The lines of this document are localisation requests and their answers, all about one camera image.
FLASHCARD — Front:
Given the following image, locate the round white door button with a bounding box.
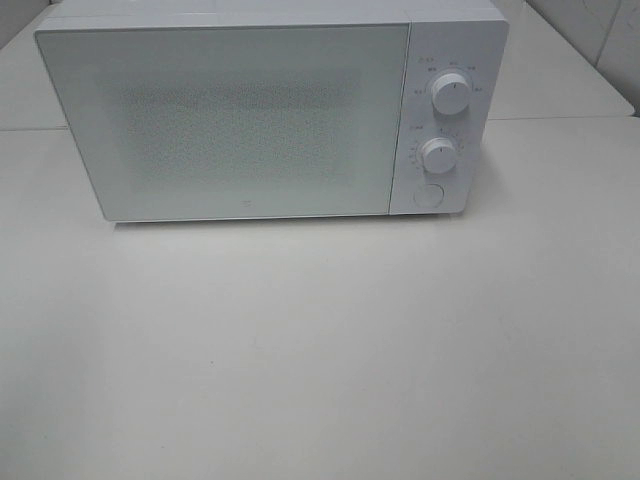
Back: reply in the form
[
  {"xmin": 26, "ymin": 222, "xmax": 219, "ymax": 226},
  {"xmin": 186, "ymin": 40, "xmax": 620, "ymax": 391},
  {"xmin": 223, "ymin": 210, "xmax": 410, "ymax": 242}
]
[{"xmin": 413, "ymin": 184, "xmax": 444, "ymax": 209}]

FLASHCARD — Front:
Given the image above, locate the white microwave door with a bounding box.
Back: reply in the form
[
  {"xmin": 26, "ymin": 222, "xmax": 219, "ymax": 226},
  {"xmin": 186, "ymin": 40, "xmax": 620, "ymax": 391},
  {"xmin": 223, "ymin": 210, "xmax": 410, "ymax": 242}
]
[{"xmin": 36, "ymin": 24, "xmax": 409, "ymax": 222}]

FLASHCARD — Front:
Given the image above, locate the lower white timer knob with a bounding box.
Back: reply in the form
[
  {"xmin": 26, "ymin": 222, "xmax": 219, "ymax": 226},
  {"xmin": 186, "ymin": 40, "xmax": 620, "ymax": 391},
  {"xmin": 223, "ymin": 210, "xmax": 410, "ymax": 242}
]
[{"xmin": 419, "ymin": 137, "xmax": 457, "ymax": 175}]

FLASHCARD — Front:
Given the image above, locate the white microwave oven body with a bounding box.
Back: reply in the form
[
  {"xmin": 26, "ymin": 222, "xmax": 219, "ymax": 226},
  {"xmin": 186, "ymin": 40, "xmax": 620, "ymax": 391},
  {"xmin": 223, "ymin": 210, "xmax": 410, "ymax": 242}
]
[{"xmin": 34, "ymin": 1, "xmax": 509, "ymax": 220}]

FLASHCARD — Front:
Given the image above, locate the upper white power knob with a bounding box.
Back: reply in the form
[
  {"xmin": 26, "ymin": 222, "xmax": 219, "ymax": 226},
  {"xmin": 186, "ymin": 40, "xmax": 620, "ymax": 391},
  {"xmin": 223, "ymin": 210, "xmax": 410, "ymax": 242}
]
[{"xmin": 431, "ymin": 71, "xmax": 471, "ymax": 115}]

